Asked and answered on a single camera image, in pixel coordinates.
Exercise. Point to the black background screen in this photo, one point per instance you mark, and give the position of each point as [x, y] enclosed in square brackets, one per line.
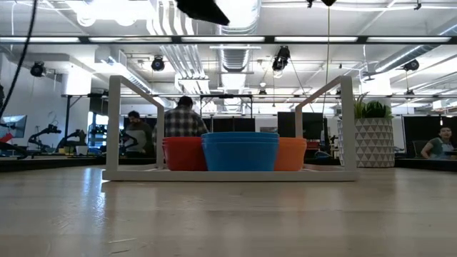
[310, 125]

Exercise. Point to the orange plastic mini bowl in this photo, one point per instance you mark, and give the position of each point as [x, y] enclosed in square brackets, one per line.
[291, 157]

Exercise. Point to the person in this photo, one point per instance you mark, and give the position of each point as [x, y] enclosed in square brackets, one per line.
[437, 148]
[139, 137]
[182, 123]

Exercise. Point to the silver ventilation duct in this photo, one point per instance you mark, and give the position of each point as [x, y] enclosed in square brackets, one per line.
[235, 57]

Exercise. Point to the succulent in triangle-patterned pot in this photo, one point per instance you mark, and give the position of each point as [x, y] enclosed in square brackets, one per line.
[375, 142]

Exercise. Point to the red bar object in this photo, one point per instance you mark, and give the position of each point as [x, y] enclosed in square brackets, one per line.
[6, 137]

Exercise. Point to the background black robot arm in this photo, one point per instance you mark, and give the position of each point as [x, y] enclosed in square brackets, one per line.
[53, 129]
[80, 137]

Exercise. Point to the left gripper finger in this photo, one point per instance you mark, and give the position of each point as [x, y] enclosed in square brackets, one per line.
[203, 10]

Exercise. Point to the white perforated metal tray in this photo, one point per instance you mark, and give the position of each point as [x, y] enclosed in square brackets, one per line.
[228, 176]

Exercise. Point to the blue plastic mini bowl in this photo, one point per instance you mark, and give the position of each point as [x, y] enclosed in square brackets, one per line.
[239, 157]
[239, 136]

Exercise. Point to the black ceiling spotlight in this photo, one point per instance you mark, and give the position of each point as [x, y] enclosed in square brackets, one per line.
[37, 69]
[410, 65]
[281, 59]
[158, 63]

